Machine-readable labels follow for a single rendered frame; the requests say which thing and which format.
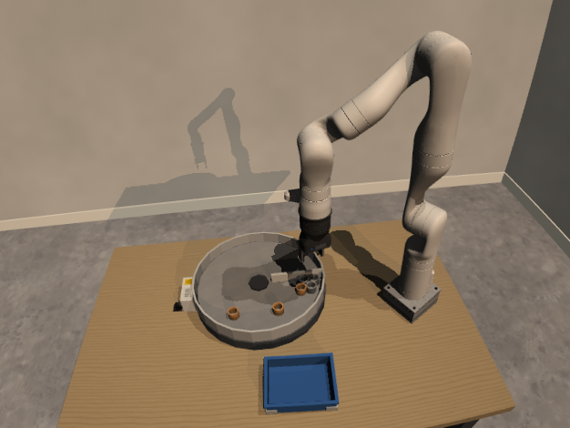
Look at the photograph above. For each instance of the bronze bushing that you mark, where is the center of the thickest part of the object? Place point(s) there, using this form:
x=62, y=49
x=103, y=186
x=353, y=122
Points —
x=301, y=286
x=233, y=316
x=276, y=306

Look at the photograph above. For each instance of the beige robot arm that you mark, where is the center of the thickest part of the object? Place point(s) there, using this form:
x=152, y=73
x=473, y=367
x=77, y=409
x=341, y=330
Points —
x=447, y=62

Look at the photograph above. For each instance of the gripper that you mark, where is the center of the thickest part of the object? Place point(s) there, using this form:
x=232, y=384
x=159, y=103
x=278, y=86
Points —
x=315, y=220

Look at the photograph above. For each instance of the dark blue crate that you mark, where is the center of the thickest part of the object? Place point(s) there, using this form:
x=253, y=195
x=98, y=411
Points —
x=291, y=380

